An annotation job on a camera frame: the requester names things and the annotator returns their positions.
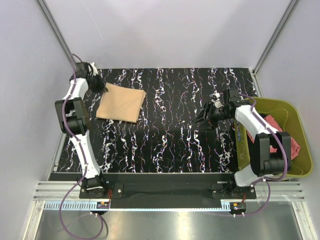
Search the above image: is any purple cable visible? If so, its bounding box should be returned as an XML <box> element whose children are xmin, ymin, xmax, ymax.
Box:
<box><xmin>241</xmin><ymin>93</ymin><xmax>288</xmax><ymax>217</ymax></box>
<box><xmin>58</xmin><ymin>53</ymin><xmax>108</xmax><ymax>238</ymax></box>

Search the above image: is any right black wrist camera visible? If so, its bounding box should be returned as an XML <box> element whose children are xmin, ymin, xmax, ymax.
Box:
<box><xmin>223</xmin><ymin>88</ymin><xmax>243</xmax><ymax>105</ymax></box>

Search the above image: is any left small controller board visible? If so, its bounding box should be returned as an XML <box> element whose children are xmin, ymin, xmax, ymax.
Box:
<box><xmin>96</xmin><ymin>201</ymin><xmax>110</xmax><ymax>209</ymax></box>

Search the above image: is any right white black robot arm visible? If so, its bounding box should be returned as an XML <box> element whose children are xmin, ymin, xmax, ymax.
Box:
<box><xmin>191</xmin><ymin>88</ymin><xmax>292</xmax><ymax>199</ymax></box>

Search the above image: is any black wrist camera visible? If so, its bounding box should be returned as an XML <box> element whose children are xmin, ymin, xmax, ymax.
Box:
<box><xmin>75</xmin><ymin>61</ymin><xmax>96</xmax><ymax>79</ymax></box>
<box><xmin>223</xmin><ymin>88</ymin><xmax>243</xmax><ymax>105</ymax></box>

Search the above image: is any beige t shirt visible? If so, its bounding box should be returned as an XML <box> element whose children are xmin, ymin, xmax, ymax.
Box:
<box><xmin>96</xmin><ymin>83</ymin><xmax>147</xmax><ymax>123</ymax></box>

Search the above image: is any right aluminium corner post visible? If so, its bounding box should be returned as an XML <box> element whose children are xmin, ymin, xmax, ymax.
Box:
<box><xmin>252</xmin><ymin>0</ymin><xmax>301</xmax><ymax>76</ymax></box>

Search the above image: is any aluminium corner post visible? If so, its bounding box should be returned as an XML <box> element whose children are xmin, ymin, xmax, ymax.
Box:
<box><xmin>252</xmin><ymin>0</ymin><xmax>301</xmax><ymax>76</ymax></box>
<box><xmin>35</xmin><ymin>0</ymin><xmax>76</xmax><ymax>72</ymax></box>

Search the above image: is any small controller board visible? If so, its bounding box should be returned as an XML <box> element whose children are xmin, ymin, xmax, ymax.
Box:
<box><xmin>232</xmin><ymin>202</ymin><xmax>247</xmax><ymax>210</ymax></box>
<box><xmin>96</xmin><ymin>201</ymin><xmax>110</xmax><ymax>209</ymax></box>

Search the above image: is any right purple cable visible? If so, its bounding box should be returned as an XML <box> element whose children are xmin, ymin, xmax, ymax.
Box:
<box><xmin>241</xmin><ymin>93</ymin><xmax>288</xmax><ymax>217</ymax></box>

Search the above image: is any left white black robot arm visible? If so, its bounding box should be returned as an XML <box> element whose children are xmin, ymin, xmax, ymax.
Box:
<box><xmin>54</xmin><ymin>60</ymin><xmax>108</xmax><ymax>198</ymax></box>

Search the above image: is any right small controller board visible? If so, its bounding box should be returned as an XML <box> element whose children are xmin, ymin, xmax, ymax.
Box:
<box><xmin>232</xmin><ymin>202</ymin><xmax>247</xmax><ymax>210</ymax></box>

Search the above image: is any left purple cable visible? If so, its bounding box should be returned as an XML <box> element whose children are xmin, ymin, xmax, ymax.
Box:
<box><xmin>58</xmin><ymin>53</ymin><xmax>108</xmax><ymax>238</ymax></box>

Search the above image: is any olive green plastic bin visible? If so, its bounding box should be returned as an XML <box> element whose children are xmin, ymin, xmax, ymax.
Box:
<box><xmin>234</xmin><ymin>96</ymin><xmax>314</xmax><ymax>179</ymax></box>

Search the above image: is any pink t shirt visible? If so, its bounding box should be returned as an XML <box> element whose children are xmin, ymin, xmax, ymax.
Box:
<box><xmin>246</xmin><ymin>114</ymin><xmax>301</xmax><ymax>160</ymax></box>

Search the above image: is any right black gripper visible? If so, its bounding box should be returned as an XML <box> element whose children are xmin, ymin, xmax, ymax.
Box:
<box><xmin>190</xmin><ymin>101</ymin><xmax>232</xmax><ymax>132</ymax></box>

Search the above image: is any aluminium frame rail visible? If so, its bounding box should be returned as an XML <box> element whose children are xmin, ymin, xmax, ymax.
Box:
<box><xmin>33</xmin><ymin>181</ymin><xmax>305</xmax><ymax>212</ymax></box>

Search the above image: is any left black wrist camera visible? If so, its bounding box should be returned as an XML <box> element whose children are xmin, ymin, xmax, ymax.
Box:
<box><xmin>75</xmin><ymin>61</ymin><xmax>96</xmax><ymax>79</ymax></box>

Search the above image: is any left aluminium corner post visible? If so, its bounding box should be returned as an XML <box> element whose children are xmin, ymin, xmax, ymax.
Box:
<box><xmin>35</xmin><ymin>0</ymin><xmax>76</xmax><ymax>72</ymax></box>

